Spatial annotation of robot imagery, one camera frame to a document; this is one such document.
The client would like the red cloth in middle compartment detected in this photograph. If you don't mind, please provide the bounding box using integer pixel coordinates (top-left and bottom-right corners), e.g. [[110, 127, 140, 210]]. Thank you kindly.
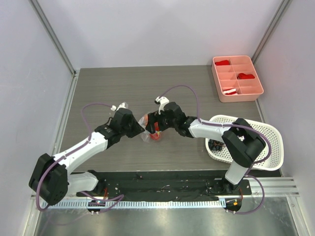
[[237, 73, 255, 80]]

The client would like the red white cloth front compartment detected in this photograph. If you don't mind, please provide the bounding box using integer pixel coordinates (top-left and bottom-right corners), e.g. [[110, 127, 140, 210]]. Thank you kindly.
[[222, 88, 237, 95]]

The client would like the red cloth in back compartment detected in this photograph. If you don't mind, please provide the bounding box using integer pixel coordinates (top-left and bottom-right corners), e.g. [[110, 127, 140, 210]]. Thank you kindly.
[[215, 59, 230, 66]]

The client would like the dark fake grape bunch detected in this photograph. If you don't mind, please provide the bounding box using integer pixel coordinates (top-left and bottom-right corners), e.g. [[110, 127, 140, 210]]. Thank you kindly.
[[208, 139, 225, 151]]

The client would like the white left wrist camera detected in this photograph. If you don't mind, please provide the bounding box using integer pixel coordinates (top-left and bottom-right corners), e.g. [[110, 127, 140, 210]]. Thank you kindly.
[[111, 102, 128, 112]]

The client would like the white slotted cable duct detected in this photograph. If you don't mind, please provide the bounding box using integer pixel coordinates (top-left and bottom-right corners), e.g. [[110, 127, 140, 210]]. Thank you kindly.
[[49, 198, 226, 209]]

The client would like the pink divided organizer tray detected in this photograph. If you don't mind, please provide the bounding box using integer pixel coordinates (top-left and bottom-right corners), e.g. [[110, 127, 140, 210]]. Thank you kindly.
[[212, 55, 264, 103]]

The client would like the orange fake peach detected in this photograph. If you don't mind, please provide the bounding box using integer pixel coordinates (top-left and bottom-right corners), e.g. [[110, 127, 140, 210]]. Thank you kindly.
[[143, 114, 148, 124]]

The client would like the red fake pepper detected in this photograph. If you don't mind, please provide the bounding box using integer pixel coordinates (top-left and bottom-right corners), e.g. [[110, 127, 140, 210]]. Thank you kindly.
[[149, 130, 161, 141]]

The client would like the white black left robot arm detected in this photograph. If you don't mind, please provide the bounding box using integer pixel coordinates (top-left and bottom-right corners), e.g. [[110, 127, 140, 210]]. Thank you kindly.
[[29, 108, 145, 206]]

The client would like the white perforated plastic basket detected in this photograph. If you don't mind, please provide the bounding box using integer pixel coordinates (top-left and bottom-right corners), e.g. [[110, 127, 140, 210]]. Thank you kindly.
[[205, 119, 284, 171]]

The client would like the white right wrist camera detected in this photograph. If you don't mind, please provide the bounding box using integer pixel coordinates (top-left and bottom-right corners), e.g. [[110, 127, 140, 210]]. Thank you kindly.
[[155, 96, 170, 115]]

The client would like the red cloth in compartment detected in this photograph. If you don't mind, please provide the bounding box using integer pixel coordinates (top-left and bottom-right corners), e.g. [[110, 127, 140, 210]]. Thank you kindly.
[[215, 59, 230, 66], [237, 73, 255, 80]]

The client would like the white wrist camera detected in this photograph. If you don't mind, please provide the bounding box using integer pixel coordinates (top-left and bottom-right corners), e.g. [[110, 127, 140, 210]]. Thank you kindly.
[[155, 96, 170, 115], [111, 102, 128, 112]]

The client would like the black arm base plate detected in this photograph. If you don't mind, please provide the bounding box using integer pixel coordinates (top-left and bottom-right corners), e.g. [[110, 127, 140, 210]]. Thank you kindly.
[[88, 170, 252, 202]]

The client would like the clear zip top bag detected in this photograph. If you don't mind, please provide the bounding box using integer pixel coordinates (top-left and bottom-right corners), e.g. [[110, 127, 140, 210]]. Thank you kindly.
[[138, 114, 161, 143]]

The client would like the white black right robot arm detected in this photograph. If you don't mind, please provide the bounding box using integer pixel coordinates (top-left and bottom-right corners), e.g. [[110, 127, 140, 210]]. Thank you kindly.
[[145, 102, 266, 194]]

